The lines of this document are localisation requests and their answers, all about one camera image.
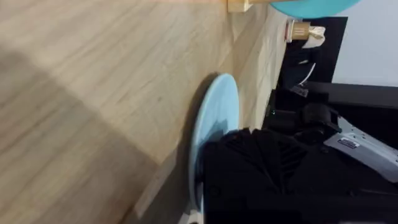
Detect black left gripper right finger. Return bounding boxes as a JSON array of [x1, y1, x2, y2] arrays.
[[277, 136, 398, 206]]

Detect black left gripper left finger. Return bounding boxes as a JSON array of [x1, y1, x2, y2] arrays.
[[202, 127, 285, 206]]

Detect light blue plate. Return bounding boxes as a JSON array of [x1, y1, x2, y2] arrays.
[[188, 73, 241, 215]]

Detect tan cylinder with white cloth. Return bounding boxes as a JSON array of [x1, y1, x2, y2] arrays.
[[284, 19, 326, 50]]

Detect pale wooden block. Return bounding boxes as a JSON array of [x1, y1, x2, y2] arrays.
[[226, 0, 253, 14]]

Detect teal plate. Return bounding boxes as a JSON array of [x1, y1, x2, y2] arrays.
[[269, 0, 363, 19]]

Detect black rail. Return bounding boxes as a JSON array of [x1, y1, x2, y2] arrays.
[[303, 80, 398, 110]]

